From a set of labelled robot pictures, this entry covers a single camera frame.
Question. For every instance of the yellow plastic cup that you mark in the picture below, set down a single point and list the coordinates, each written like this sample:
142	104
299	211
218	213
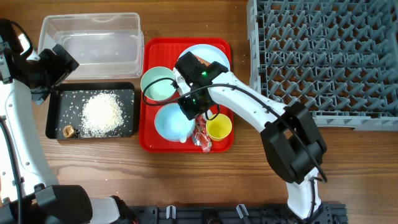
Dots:
219	127

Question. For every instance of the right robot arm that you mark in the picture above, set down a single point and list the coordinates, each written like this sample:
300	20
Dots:
291	139

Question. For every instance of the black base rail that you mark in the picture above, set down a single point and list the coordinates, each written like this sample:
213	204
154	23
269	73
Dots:
277	213

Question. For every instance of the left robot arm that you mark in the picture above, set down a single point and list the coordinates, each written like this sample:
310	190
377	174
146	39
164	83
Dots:
30	192

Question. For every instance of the white napkin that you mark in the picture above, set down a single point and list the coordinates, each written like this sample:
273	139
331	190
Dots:
183	88

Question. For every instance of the red serving tray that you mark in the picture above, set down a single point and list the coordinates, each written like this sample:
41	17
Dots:
164	52

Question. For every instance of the orange carrot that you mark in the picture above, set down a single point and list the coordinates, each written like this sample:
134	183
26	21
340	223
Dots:
202	60

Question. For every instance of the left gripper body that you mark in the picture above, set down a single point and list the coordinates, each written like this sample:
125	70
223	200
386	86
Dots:
51	70

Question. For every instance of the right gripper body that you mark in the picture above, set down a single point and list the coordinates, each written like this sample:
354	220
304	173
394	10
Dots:
192	107

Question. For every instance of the red candy wrapper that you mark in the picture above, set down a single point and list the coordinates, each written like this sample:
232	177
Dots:
200	136

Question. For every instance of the grey dishwasher rack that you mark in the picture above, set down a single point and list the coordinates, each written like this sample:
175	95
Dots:
338	58

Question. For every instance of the brown food scrap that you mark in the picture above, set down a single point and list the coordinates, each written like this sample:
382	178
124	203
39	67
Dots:
69	131

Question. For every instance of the white rice pile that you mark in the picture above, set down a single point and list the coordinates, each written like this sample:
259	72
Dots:
96	113

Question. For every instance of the light blue plate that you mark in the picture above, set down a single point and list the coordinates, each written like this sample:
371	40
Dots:
209	53

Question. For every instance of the mint green bowl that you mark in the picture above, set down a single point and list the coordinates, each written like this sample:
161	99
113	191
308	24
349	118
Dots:
161	90

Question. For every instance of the clear plastic bin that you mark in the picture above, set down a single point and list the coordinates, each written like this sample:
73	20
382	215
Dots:
106	45

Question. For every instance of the light blue rice bowl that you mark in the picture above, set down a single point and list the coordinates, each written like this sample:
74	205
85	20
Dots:
172	124

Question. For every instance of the black waste tray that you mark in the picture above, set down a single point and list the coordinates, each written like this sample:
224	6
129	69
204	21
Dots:
54	98

